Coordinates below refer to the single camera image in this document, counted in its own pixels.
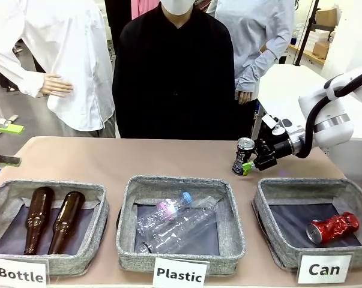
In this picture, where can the brown glass bottle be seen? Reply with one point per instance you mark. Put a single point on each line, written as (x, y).
(66, 219)
(38, 216)

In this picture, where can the person in black shirt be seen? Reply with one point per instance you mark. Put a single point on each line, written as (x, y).
(174, 75)

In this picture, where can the small cardboard box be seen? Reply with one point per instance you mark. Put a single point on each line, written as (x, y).
(321, 49)

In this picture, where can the white sign reading Can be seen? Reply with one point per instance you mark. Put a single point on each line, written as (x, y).
(324, 268)

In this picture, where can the white-shirt person hand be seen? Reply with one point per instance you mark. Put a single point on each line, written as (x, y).
(56, 85)

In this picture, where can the black stand pole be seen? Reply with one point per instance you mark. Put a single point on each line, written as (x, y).
(302, 39)

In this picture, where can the large clear plastic bottle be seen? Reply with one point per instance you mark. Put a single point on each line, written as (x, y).
(186, 228)

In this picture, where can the grey fabric basket can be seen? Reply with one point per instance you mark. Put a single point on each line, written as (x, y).
(288, 255)

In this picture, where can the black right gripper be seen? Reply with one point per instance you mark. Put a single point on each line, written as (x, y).
(276, 148)

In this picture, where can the person in white shirt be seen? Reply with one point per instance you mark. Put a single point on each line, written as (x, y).
(63, 45)

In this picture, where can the wooden shelf board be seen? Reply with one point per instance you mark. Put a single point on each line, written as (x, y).
(306, 54)

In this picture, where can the black drink can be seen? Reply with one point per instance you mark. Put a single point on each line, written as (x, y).
(242, 156)

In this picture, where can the grey fabric basket bottle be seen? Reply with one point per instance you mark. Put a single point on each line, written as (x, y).
(87, 249)

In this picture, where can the grey fabric basket plastic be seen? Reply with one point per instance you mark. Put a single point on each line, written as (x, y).
(180, 183)

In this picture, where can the white table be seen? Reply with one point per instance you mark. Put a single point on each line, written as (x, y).
(285, 87)

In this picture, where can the large cardboard box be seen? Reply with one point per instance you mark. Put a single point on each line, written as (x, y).
(326, 16)

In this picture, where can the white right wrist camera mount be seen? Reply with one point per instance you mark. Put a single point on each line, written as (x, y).
(285, 124)

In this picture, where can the white sign reading Bottle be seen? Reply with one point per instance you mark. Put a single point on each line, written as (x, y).
(20, 274)

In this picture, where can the person in light-blue shirt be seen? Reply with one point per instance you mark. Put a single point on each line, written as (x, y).
(252, 30)

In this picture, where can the white boxes stack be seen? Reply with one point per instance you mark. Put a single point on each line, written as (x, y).
(318, 36)

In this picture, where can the white face mask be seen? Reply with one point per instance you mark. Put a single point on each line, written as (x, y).
(177, 6)

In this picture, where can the pink garment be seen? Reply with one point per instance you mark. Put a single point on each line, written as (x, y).
(141, 7)

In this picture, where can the white sign reading Plastic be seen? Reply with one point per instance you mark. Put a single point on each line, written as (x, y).
(180, 273)

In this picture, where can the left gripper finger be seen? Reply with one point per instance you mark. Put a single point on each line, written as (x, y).
(11, 129)
(9, 161)

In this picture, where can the crushed red can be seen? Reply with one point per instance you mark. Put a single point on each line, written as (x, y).
(333, 226)

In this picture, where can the blue-shirt person hand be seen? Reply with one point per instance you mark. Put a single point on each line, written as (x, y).
(243, 97)

